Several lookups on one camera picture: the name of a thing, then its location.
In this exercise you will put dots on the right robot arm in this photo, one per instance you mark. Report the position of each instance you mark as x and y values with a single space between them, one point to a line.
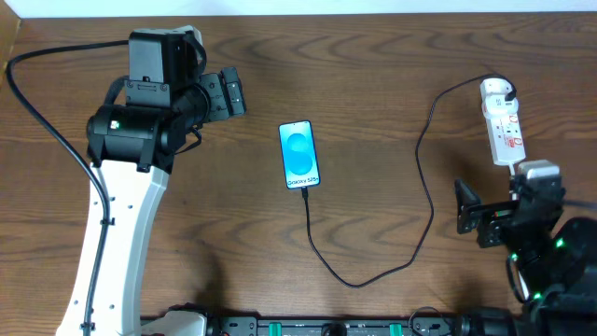
557 267

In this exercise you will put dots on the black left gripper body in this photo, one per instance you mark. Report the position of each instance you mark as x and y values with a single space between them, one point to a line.
216 96

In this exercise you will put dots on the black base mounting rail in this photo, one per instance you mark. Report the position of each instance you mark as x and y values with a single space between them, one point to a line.
424 321

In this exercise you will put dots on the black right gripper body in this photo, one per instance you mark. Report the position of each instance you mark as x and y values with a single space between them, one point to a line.
488 216

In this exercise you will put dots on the white charger plug adapter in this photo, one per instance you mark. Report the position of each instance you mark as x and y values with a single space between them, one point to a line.
498 98

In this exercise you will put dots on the white power strip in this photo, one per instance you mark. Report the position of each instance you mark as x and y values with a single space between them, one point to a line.
504 132

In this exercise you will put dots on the blue-screen Galaxy smartphone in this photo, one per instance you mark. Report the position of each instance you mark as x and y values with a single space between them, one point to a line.
299 155

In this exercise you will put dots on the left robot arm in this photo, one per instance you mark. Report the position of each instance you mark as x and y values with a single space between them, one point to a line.
133 138

